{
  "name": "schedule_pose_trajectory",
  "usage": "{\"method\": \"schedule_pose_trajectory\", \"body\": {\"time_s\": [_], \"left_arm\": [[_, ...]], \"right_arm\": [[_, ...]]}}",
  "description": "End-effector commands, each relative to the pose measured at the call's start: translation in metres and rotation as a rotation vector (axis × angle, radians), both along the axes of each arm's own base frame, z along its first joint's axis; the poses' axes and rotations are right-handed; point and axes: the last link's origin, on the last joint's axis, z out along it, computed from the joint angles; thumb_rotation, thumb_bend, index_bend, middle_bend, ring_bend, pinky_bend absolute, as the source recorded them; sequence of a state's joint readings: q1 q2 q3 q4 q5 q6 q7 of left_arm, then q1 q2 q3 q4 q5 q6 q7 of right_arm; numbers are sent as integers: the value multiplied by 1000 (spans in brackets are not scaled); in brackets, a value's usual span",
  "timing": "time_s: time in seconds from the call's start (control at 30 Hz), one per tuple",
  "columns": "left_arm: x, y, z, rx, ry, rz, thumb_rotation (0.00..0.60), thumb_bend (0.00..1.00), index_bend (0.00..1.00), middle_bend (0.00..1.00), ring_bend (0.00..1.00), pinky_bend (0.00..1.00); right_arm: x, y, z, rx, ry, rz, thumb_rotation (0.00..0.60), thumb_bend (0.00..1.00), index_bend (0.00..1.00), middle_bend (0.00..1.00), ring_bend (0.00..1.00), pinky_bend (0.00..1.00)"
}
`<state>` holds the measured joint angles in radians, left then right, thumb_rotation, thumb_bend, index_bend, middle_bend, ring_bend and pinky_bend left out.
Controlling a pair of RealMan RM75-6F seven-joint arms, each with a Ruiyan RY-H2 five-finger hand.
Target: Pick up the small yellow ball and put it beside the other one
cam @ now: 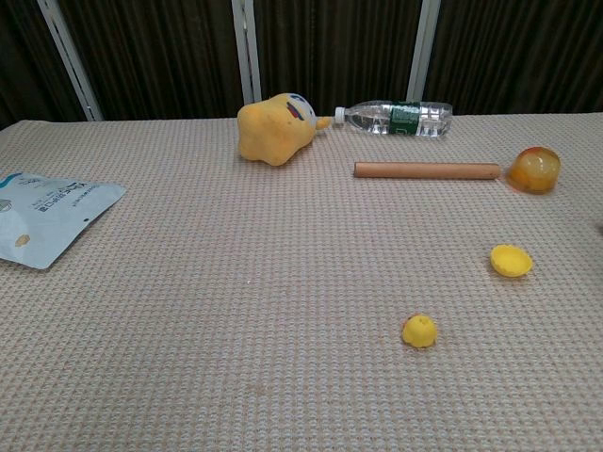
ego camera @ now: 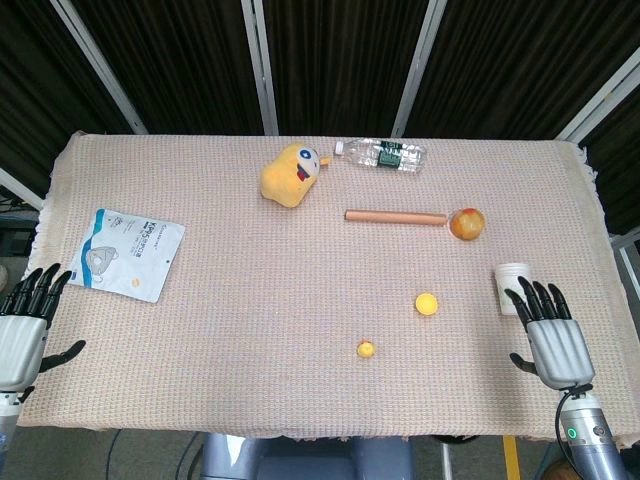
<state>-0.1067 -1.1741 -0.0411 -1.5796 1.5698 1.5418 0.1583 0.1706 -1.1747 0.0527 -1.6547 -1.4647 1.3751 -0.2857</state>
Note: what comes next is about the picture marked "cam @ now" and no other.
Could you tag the dark brown curtain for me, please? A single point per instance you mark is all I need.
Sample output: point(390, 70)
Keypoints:
point(160, 56)

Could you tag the yellow plush toy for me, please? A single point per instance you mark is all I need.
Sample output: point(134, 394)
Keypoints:
point(268, 132)

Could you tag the brown wooden rod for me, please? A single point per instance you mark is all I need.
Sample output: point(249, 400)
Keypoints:
point(424, 170)

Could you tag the orange transparent dome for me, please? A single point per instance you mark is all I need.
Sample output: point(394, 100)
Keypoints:
point(534, 172)

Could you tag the beige woven table mat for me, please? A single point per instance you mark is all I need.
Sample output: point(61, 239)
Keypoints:
point(235, 282)

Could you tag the clear plastic water bottle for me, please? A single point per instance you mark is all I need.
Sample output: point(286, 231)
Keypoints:
point(400, 120)

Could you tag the white metal frame post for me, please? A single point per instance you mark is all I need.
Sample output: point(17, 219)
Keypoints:
point(423, 47)
point(70, 61)
point(247, 47)

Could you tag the yellow shallow bowl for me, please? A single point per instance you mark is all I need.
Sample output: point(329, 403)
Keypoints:
point(511, 261)

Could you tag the light blue snack pouch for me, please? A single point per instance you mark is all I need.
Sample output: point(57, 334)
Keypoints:
point(42, 221)

